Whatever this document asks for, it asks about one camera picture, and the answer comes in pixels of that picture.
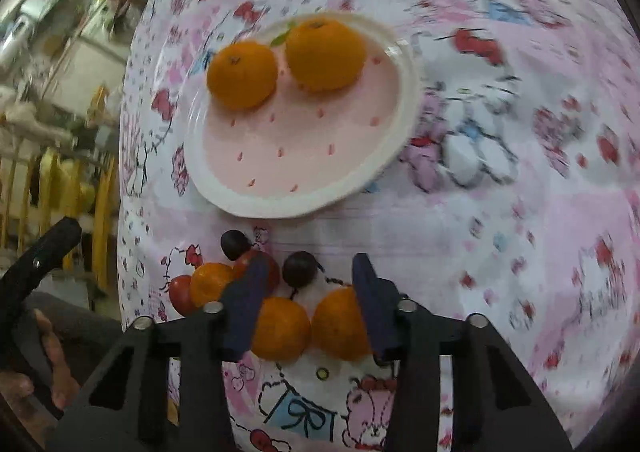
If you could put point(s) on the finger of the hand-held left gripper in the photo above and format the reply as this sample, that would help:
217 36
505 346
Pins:
55 242

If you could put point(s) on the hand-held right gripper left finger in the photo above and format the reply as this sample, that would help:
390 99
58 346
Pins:
245 307

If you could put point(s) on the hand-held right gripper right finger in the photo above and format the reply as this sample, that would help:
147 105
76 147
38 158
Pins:
370 302

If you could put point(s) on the small tangerine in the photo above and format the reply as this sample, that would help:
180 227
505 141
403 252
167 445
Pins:
337 327
207 284
282 329

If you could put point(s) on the red cherry tomato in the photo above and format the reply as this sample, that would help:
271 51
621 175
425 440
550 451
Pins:
242 264
180 294

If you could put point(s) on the dark grape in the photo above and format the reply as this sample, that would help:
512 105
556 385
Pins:
300 269
235 244

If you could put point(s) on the pink and white plate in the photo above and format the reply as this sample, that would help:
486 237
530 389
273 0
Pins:
310 147

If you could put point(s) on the person's left hand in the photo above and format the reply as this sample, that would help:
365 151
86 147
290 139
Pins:
57 362

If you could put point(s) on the yellow bag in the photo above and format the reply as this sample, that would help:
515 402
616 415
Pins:
65 182

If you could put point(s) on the pink cartoon printed blanket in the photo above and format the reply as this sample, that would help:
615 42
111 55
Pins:
500 232

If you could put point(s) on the large orange with leaf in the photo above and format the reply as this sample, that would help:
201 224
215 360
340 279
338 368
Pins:
325 54

